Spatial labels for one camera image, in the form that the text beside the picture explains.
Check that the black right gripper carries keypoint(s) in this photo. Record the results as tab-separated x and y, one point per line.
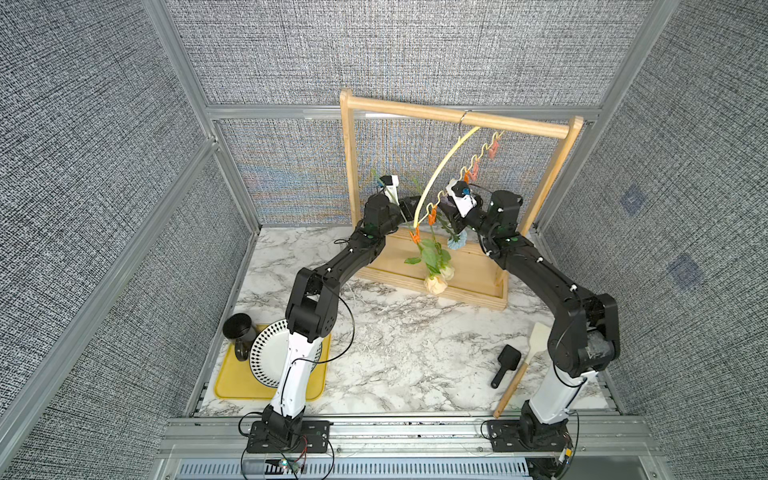
454	216

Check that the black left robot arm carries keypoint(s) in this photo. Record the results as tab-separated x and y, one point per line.
312	309

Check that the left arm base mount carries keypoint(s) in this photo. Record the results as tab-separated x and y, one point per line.
275	433

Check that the blue artificial carnation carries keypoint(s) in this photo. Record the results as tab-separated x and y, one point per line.
456	239

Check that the black mug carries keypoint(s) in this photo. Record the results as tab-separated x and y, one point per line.
240	331

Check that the orange clip lowest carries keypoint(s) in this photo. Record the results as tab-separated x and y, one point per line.
415	235

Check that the wooden spatula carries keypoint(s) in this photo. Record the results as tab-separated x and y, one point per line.
537	343

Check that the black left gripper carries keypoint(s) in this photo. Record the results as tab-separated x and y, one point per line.
407	212

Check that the peach artificial rose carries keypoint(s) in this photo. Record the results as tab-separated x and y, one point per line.
434	286

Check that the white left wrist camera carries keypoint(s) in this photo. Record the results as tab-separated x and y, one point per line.
389	185

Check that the white plate black pattern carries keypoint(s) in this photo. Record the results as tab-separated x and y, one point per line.
268	354

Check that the wooden hanging rack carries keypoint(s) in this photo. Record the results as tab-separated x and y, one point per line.
477	281

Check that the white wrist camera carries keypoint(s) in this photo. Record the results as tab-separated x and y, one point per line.
460	192
389	185

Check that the yellow wavy clothes hanger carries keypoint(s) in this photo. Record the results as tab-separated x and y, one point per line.
451	166

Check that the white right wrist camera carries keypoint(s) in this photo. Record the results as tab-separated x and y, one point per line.
460	192

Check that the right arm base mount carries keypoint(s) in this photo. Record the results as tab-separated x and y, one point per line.
527	434

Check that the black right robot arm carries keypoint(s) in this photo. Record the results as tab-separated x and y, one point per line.
584	338

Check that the pink clip top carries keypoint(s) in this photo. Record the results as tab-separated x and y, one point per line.
493	150

